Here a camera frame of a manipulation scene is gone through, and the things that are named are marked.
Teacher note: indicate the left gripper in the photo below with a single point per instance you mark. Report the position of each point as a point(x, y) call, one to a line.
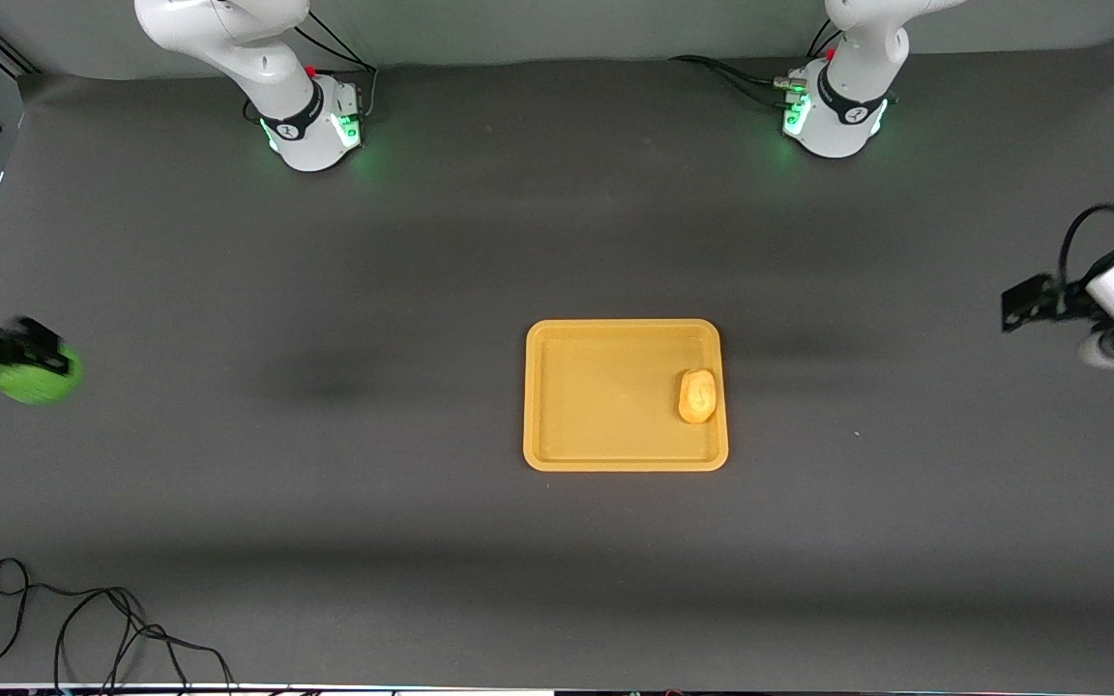
point(1066, 300)

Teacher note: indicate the green apple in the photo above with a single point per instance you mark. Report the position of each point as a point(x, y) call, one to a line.
point(40, 385)

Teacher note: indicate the yellow potato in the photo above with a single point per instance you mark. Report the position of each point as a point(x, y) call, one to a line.
point(698, 396)

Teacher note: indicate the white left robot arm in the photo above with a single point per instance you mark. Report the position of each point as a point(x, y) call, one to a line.
point(837, 130)

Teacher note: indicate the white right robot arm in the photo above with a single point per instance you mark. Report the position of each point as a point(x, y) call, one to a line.
point(306, 135)

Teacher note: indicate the yellow plastic tray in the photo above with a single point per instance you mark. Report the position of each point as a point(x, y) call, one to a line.
point(605, 406)

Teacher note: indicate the dark grey table mat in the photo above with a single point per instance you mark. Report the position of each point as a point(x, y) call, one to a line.
point(422, 242)

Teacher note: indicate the aluminium frame rail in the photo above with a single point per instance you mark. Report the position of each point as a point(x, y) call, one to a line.
point(11, 58)

